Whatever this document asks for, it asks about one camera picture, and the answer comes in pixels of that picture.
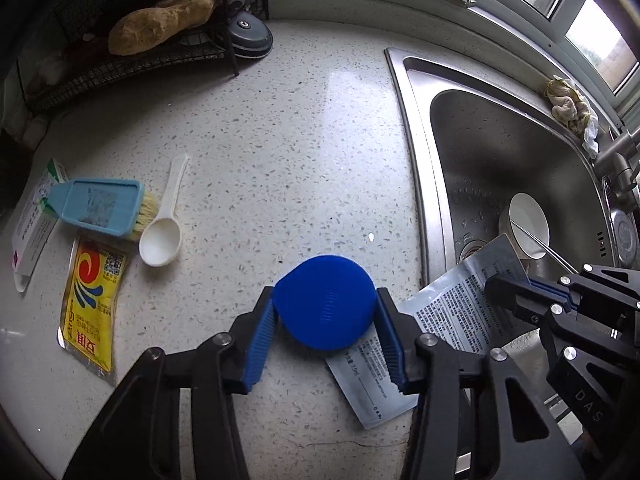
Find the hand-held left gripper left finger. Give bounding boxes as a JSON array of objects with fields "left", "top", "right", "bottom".
[{"left": 62, "top": 287, "right": 277, "bottom": 480}]

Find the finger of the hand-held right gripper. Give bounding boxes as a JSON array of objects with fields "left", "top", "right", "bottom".
[
  {"left": 484, "top": 273, "right": 583, "bottom": 335},
  {"left": 529, "top": 262, "right": 640, "bottom": 312}
]

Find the metal faucet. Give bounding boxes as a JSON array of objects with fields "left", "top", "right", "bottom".
[{"left": 592, "top": 127, "right": 640, "bottom": 206}]

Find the beige rag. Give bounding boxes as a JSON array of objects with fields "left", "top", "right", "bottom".
[{"left": 539, "top": 75, "right": 600, "bottom": 156}]

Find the yellow red seasoning sachet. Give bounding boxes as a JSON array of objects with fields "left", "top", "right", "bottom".
[{"left": 56, "top": 234, "right": 130, "bottom": 386}]

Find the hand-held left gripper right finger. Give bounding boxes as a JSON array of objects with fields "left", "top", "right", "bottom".
[{"left": 375, "top": 287, "right": 586, "bottom": 480}]

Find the white medicine box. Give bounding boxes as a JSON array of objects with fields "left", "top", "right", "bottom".
[{"left": 11, "top": 159, "right": 71, "bottom": 293}]

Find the blue round plastic lid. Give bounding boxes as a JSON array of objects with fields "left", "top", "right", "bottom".
[{"left": 272, "top": 255, "right": 377, "bottom": 352}]

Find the white plastic measuring spoon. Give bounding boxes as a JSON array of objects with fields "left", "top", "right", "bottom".
[{"left": 138, "top": 154, "right": 191, "bottom": 267}]

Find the thin metal stick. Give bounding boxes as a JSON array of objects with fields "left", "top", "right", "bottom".
[{"left": 510, "top": 220, "right": 576, "bottom": 271}]

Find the black wire rack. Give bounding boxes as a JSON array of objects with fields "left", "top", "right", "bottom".
[{"left": 15, "top": 0, "right": 268, "bottom": 116}]

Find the dark grey round lid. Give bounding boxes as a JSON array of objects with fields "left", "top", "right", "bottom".
[{"left": 227, "top": 10, "right": 274, "bottom": 58}]

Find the round metal sink cap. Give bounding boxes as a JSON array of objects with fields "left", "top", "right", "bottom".
[{"left": 607, "top": 207, "right": 640, "bottom": 268}]

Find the bread roll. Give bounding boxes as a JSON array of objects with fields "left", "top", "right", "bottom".
[{"left": 107, "top": 0, "right": 223, "bottom": 56}]

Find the light blue scrub brush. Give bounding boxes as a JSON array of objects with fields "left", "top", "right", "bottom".
[{"left": 47, "top": 177, "right": 161, "bottom": 240}]

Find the grey white printed packet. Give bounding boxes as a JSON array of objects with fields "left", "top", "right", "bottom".
[{"left": 327, "top": 235, "right": 531, "bottom": 430}]

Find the white bowl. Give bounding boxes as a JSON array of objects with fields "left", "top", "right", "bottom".
[{"left": 498, "top": 192, "right": 551, "bottom": 261}]

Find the stainless steel sink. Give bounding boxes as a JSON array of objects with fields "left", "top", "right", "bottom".
[{"left": 384, "top": 47, "right": 640, "bottom": 431}]

